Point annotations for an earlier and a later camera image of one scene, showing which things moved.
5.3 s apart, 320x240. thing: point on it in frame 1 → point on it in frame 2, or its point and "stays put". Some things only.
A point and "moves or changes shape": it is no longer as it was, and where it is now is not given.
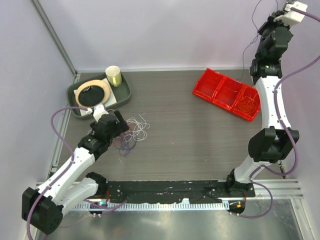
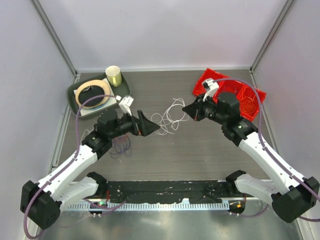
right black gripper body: x=265 y=29 → x=207 y=109
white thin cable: x=137 y=133 moves or changes shape
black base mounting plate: x=153 y=191 stays put
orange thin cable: x=247 y=104 stays put
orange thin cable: x=117 y=142 stays put
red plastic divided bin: x=240 y=98 stays put
